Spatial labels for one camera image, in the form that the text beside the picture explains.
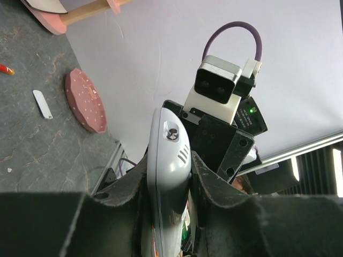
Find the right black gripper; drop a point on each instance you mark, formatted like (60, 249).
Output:
(221, 146)

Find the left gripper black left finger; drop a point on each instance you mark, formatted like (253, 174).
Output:
(76, 223)

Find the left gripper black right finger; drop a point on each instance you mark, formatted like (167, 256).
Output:
(231, 223)

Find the green battery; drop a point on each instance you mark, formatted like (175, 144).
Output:
(186, 224)

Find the white remote control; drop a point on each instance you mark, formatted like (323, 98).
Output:
(168, 178)

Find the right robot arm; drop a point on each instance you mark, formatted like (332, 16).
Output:
(249, 119)

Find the person in black shirt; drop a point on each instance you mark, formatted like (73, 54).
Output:
(242, 183)

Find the pink dotted plate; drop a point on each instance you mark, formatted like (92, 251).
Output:
(85, 102)

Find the white battery cover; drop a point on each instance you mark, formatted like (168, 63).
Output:
(42, 104)

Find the pink three-tier shelf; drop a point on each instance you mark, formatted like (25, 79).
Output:
(57, 23)

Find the white square board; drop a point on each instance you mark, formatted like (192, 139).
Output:
(47, 6)

